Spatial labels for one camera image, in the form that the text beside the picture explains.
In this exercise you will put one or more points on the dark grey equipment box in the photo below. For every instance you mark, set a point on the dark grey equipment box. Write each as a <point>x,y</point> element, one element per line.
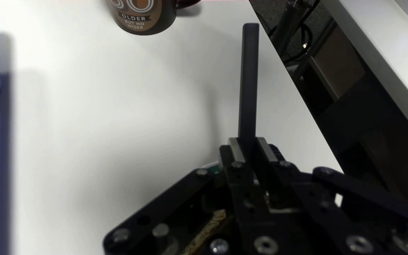
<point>339,63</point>

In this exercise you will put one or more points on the black printed mug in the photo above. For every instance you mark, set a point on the black printed mug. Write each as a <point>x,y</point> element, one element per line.
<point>142,15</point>

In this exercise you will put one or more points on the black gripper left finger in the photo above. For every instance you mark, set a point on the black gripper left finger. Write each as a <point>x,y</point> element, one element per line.
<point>241,188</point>

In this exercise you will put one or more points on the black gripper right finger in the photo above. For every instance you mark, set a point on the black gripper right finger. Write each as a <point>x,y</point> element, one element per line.
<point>346,206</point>

